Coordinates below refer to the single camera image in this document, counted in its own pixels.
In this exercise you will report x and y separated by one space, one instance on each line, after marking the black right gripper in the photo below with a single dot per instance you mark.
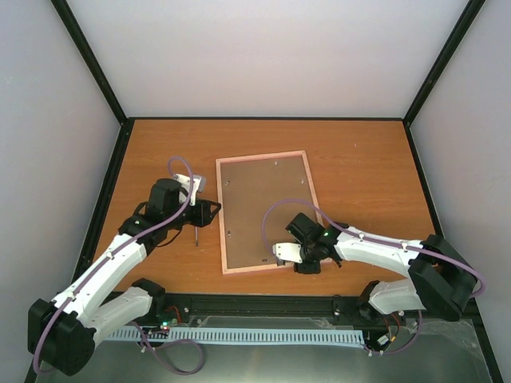
314 268

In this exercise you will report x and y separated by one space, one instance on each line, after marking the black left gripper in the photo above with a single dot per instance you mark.
204 217

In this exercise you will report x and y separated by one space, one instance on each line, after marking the pink wooden photo frame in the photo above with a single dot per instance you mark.
260 195

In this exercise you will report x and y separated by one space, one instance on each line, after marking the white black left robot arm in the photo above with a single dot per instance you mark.
65 331

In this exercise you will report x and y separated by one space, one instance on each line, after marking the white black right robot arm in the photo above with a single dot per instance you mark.
435 277

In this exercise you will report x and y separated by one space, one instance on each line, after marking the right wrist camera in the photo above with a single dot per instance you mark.
287 253

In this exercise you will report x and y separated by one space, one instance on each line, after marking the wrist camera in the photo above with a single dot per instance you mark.
190 187
287 253

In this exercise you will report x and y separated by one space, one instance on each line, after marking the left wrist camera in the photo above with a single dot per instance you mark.
190 187

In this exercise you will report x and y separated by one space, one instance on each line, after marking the light blue cable duct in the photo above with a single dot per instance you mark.
245 336

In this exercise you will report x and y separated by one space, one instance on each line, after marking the black enclosure frame post left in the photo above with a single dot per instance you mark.
79 39

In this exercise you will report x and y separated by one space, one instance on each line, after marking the black enclosure frame post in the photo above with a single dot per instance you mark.
457 34
79 39

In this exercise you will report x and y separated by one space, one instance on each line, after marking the black enclosure frame post right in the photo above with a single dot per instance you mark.
457 34

